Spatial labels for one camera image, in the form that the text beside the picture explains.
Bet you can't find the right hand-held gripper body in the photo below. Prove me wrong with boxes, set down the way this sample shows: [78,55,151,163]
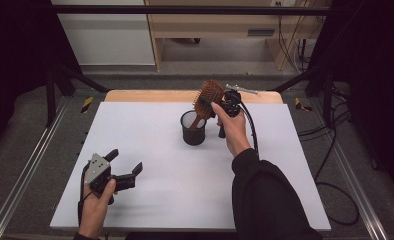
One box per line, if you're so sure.
[218,84,259,139]

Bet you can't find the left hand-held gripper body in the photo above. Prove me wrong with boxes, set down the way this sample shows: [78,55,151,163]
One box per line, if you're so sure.
[84,153,136,205]

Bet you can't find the wooden paddle hairbrush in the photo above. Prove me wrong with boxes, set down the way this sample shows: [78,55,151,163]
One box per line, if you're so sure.
[188,79,226,131]

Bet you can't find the black mesh cup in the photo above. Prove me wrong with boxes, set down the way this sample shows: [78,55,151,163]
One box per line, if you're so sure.
[180,110,208,147]

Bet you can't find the person's right hand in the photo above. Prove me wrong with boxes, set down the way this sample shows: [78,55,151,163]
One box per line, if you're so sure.
[210,101,252,158]

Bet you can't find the person's left hand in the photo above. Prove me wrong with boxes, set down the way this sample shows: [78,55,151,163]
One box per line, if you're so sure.
[79,178,117,238]

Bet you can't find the white board sheet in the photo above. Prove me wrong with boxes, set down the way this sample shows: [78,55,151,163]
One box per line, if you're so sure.
[49,101,332,233]

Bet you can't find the wooden table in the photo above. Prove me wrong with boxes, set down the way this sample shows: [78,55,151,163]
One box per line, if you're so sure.
[104,89,284,104]

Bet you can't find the light wooden desk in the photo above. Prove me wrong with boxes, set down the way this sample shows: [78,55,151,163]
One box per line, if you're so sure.
[144,0,333,72]

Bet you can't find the black metal stand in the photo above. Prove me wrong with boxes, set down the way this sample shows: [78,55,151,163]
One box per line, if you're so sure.
[270,64,335,126]
[44,62,111,128]

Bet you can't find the white cabinet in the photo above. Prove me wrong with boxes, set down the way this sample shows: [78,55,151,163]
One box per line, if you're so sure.
[50,0,157,66]

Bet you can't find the black curtain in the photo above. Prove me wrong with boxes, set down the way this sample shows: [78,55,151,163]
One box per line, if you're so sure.
[0,0,83,154]
[307,0,394,196]

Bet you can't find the left hand-held gripper cable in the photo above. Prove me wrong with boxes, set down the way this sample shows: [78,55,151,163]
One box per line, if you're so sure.
[77,163,93,228]

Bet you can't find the hand-held gripper cable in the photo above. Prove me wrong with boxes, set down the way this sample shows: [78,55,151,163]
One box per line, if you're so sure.
[77,163,93,228]
[238,101,360,227]

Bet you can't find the right hand-held gripper cable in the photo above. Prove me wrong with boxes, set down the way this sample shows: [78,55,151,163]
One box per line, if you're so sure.
[238,101,360,227]

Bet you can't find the aluminium rail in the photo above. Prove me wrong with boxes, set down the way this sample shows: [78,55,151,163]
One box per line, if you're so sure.
[308,99,390,240]
[0,96,70,240]

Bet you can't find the hanging cable bundle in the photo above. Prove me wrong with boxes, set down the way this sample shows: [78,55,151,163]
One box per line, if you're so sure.
[276,1,329,75]

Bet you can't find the black horizontal frame bar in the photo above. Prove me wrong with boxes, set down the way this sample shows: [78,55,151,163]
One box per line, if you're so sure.
[51,4,334,17]

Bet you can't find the black floor cables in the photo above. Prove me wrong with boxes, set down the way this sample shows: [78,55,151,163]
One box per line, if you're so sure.
[297,84,353,183]

